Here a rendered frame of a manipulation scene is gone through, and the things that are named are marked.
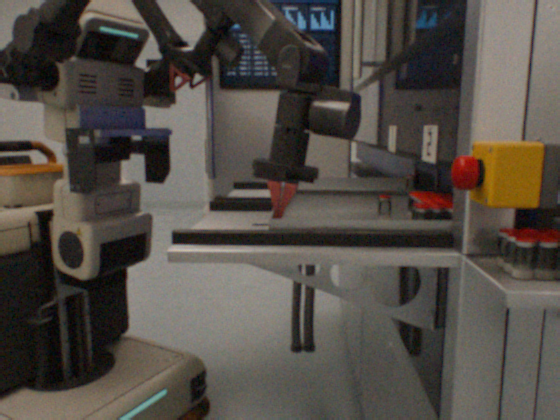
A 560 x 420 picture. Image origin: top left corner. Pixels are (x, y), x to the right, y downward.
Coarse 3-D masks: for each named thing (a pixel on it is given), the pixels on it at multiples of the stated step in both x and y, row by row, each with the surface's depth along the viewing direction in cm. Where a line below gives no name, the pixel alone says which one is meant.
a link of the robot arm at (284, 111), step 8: (288, 88) 74; (280, 96) 72; (288, 96) 71; (296, 96) 71; (304, 96) 71; (312, 96) 70; (280, 104) 72; (288, 104) 71; (296, 104) 71; (304, 104) 71; (280, 112) 72; (288, 112) 71; (296, 112) 71; (304, 112) 71; (280, 120) 72; (288, 120) 71; (296, 120) 71; (304, 120) 72; (288, 128) 73; (296, 128) 72; (304, 128) 72
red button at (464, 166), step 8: (456, 160) 56; (464, 160) 55; (472, 160) 55; (456, 168) 55; (464, 168) 54; (472, 168) 54; (456, 176) 55; (464, 176) 54; (472, 176) 54; (456, 184) 56; (464, 184) 55; (472, 184) 55
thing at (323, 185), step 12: (324, 180) 129; (336, 180) 128; (348, 180) 128; (360, 180) 128; (372, 180) 128; (384, 180) 128; (396, 180) 128; (300, 192) 104; (312, 192) 104; (324, 192) 103; (336, 192) 103; (348, 192) 103; (360, 192) 103; (372, 192) 103; (384, 192) 103; (396, 192) 103; (408, 192) 103; (420, 192) 102
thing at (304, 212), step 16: (288, 208) 96; (304, 208) 96; (320, 208) 96; (336, 208) 95; (352, 208) 95; (368, 208) 95; (400, 208) 95; (272, 224) 71; (288, 224) 70; (304, 224) 70; (320, 224) 70; (336, 224) 70; (352, 224) 70; (368, 224) 70; (384, 224) 70; (400, 224) 70; (416, 224) 70; (432, 224) 69; (448, 224) 69
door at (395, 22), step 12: (384, 0) 133; (396, 0) 116; (384, 12) 133; (396, 12) 116; (384, 24) 133; (396, 24) 116; (384, 36) 133; (396, 36) 115; (384, 48) 132; (396, 48) 115; (384, 60) 132
